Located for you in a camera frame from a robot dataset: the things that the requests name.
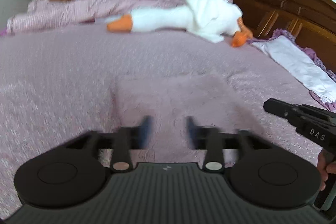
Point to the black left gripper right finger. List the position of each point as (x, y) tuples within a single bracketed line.
[(257, 170)]

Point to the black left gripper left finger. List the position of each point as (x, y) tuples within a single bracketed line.
[(77, 170)]

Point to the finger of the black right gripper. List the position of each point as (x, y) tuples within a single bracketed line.
[(282, 109)]

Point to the pink knitted cardigan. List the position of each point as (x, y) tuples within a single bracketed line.
[(170, 100)]

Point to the person's right hand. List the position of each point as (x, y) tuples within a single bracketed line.
[(325, 168)]

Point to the white purple frilled pillow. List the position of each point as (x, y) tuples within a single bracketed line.
[(302, 63)]

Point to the floral pink bedspread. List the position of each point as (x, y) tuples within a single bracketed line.
[(58, 84)]

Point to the dark wooden headboard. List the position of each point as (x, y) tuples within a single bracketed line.
[(311, 22)]

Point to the white goose plush toy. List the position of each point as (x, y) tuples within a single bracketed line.
[(208, 19)]

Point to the pink checkered quilt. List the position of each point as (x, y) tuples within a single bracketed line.
[(50, 14)]

